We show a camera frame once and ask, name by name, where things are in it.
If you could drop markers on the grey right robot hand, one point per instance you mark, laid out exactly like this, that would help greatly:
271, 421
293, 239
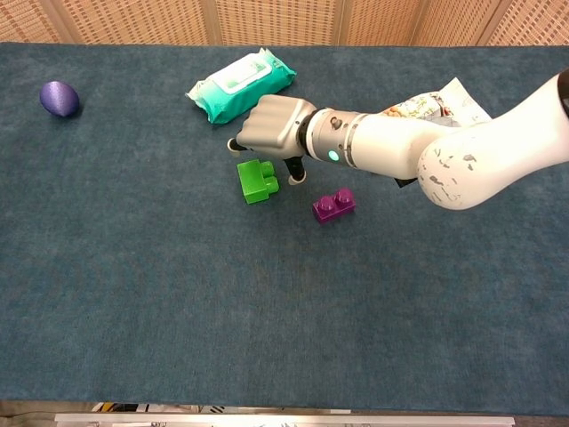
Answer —
275, 122

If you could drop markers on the green toy brick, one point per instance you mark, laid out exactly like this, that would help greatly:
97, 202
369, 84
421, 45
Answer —
254, 182

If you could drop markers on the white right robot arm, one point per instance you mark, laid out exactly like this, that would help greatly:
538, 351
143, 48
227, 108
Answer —
444, 151

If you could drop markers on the teal wet wipes pack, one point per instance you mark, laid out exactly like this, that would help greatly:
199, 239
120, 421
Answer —
240, 89

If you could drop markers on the purple toy brick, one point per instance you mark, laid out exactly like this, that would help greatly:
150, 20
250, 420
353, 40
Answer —
332, 209

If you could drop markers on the wicker folding screen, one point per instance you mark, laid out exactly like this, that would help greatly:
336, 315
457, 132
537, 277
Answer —
275, 22

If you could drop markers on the white peanut snack bag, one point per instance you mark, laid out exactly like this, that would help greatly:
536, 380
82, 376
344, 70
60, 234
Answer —
458, 100

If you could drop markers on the teal table cloth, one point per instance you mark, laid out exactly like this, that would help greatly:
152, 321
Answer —
178, 289

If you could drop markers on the purple egg-shaped ball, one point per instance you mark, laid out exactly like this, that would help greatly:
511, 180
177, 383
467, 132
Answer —
59, 99

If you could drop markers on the aluminium profile rail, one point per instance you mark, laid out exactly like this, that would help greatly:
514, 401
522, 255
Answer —
284, 420

